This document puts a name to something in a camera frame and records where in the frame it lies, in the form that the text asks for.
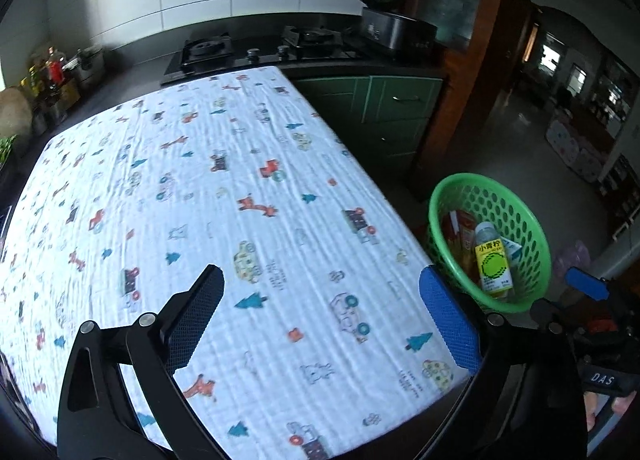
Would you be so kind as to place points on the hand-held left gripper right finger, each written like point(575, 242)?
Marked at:
point(447, 320)

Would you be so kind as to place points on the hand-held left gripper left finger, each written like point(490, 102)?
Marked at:
point(197, 315)

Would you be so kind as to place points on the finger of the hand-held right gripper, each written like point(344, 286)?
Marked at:
point(587, 284)
point(547, 310)

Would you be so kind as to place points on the blue and white carton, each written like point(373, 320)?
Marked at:
point(512, 250)

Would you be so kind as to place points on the clear bottle with yellow label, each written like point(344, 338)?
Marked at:
point(492, 265)

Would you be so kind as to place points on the green plastic basket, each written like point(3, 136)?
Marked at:
point(525, 220)

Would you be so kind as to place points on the red cardboard box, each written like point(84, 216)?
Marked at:
point(460, 230)

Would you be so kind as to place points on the purple plastic bag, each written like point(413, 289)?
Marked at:
point(570, 257)

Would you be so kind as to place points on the white printed storage box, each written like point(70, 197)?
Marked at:
point(575, 147)

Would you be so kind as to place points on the white cartoon printed tablecloth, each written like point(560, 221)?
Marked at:
point(250, 164)

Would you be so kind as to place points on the green kitchen cabinet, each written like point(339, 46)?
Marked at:
point(390, 104)

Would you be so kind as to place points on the wooden glass-door cabinet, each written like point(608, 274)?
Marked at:
point(500, 64)

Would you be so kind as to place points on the black gas stove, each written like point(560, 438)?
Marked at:
point(250, 59)

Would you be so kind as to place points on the steel pot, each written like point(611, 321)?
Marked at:
point(90, 64)

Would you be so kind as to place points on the round wooden cutting board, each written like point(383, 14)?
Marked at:
point(15, 112)

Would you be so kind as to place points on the cluster of condiment bottles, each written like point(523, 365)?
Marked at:
point(55, 69)

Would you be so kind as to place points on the black rice cooker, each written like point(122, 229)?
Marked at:
point(395, 29)

